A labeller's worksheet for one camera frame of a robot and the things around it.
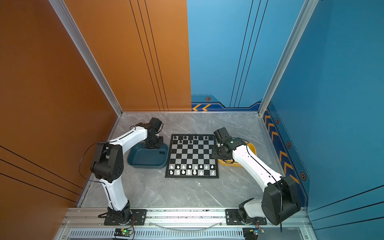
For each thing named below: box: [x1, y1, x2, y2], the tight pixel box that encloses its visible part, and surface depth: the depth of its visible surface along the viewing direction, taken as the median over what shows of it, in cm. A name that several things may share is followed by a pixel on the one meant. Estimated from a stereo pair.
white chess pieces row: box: [169, 164, 215, 176], surface depth 89 cm
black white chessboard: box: [165, 133, 219, 179], surface depth 94 cm
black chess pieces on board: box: [173, 134, 208, 144], surface depth 104 cm
